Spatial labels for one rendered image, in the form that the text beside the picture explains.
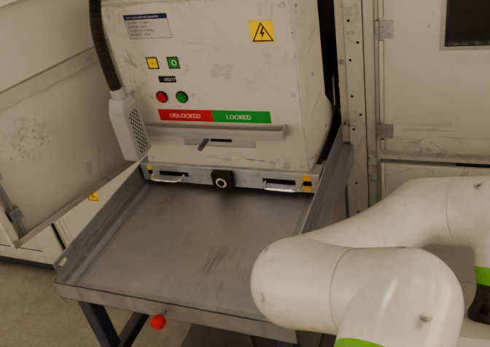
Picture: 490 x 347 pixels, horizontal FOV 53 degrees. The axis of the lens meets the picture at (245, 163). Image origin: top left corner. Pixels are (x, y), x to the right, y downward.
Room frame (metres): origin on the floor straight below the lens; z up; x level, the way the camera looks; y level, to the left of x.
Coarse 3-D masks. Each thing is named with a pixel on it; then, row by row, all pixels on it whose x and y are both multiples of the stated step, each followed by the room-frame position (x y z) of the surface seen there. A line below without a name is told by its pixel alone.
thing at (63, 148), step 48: (0, 0) 1.26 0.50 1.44; (48, 0) 1.38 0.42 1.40; (0, 48) 1.25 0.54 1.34; (48, 48) 1.34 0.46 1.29; (0, 96) 1.20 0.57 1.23; (48, 96) 1.30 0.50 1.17; (96, 96) 1.41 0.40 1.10; (0, 144) 1.17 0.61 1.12; (48, 144) 1.26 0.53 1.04; (96, 144) 1.36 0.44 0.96; (0, 192) 1.13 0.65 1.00; (48, 192) 1.22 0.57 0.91
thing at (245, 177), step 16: (144, 160) 1.27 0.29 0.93; (144, 176) 1.26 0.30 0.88; (176, 176) 1.21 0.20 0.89; (192, 176) 1.19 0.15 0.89; (208, 176) 1.17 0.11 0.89; (240, 176) 1.12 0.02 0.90; (256, 176) 1.10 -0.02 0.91; (272, 176) 1.08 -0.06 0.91; (288, 176) 1.06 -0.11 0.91; (320, 176) 1.04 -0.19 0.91
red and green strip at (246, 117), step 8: (160, 112) 1.22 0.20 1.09; (168, 112) 1.21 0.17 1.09; (176, 112) 1.20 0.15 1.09; (184, 112) 1.19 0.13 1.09; (192, 112) 1.18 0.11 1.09; (200, 112) 1.17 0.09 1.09; (208, 112) 1.16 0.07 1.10; (216, 112) 1.15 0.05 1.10; (224, 112) 1.14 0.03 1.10; (232, 112) 1.13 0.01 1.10; (240, 112) 1.12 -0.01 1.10; (248, 112) 1.11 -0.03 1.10; (256, 112) 1.10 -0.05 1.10; (264, 112) 1.09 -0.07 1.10; (176, 120) 1.20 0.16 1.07; (184, 120) 1.19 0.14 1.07; (192, 120) 1.18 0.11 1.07; (200, 120) 1.17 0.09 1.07; (208, 120) 1.16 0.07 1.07; (216, 120) 1.15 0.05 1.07; (224, 120) 1.14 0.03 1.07; (232, 120) 1.13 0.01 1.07; (240, 120) 1.12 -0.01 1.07; (248, 120) 1.11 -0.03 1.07; (256, 120) 1.10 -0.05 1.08; (264, 120) 1.09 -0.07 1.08
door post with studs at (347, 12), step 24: (336, 0) 1.27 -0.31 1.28; (336, 24) 1.27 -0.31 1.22; (360, 24) 1.24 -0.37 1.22; (360, 48) 1.24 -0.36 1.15; (360, 72) 1.24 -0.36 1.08; (360, 96) 1.24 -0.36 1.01; (360, 120) 1.24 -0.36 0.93; (360, 144) 1.25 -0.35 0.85; (360, 168) 1.25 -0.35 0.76; (360, 192) 1.25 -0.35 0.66
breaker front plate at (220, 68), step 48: (192, 0) 1.15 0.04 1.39; (240, 0) 1.10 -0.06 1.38; (288, 0) 1.05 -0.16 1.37; (144, 48) 1.22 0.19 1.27; (192, 48) 1.16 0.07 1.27; (240, 48) 1.11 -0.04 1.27; (288, 48) 1.06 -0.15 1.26; (144, 96) 1.24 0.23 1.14; (192, 96) 1.17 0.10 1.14; (240, 96) 1.12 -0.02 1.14; (288, 96) 1.06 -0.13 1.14; (192, 144) 1.19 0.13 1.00; (240, 144) 1.13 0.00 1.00; (288, 144) 1.07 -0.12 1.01
